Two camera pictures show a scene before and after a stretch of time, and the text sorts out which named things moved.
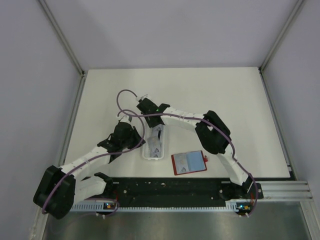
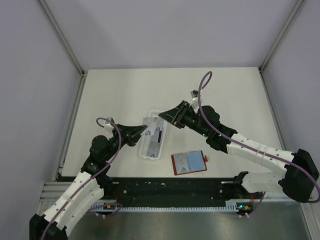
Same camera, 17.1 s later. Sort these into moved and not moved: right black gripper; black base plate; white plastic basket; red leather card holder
Moved: right black gripper
Not moved: white plastic basket; black base plate; red leather card holder
